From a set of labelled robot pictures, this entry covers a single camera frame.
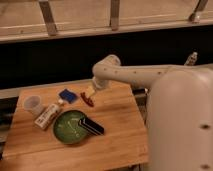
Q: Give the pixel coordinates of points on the right metal bracket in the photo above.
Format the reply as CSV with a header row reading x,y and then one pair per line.
x,y
196,15

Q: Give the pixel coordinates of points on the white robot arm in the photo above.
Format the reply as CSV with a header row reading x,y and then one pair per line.
x,y
179,110

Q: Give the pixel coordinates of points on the blue sponge block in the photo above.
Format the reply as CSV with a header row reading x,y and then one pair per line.
x,y
68,96

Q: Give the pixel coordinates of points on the left metal bracket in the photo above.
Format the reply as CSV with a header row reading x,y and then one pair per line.
x,y
48,17

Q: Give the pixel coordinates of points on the small bottle on ledge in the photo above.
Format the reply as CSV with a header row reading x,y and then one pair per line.
x,y
192,58

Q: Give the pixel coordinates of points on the clear plastic cup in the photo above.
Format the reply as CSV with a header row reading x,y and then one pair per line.
x,y
33,104

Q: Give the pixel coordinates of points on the middle metal bracket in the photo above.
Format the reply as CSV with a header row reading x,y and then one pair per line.
x,y
114,14

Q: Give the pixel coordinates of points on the metal bracket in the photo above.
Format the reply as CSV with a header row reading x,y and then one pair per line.
x,y
196,15
48,17
114,14

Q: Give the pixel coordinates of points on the red chili pepper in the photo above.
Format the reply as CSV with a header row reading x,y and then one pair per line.
x,y
88,101

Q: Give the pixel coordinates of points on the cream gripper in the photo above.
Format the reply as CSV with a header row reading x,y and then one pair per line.
x,y
90,91

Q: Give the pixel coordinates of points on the green round plate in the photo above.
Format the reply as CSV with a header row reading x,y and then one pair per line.
x,y
66,127

